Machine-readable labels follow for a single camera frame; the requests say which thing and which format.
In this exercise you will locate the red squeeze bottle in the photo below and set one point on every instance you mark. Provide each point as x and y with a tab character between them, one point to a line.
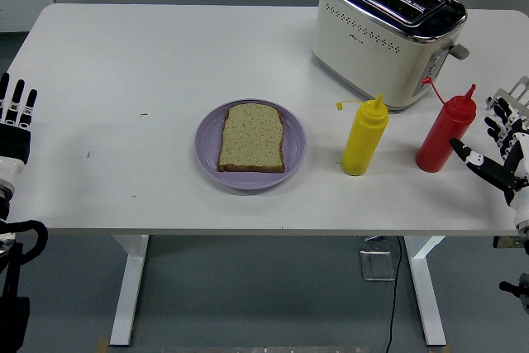
444	138

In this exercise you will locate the metal floor socket plate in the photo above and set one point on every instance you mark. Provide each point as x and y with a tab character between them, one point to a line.
377	266

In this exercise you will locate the white table leg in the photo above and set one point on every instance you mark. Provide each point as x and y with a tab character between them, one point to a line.
425	295
128	295

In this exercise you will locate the metal bracket under table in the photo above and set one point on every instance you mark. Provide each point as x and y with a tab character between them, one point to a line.
370	239

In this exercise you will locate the slice of bread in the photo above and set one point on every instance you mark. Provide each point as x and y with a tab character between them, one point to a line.
252	138

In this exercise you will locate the yellow squeeze bottle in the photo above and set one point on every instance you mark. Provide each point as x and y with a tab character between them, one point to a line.
363	142

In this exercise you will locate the desk control panel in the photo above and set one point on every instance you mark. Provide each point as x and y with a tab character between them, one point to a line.
506	242

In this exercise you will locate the purple plate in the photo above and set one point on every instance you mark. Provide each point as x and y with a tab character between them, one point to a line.
206	146

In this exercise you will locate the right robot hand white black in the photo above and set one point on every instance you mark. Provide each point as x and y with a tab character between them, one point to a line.
496	169

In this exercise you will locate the cream and chrome toaster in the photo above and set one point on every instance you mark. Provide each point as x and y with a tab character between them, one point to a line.
372	39

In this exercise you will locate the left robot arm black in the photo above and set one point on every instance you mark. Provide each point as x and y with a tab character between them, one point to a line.
16	287

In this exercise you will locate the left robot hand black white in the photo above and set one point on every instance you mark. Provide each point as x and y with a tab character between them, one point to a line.
14	142

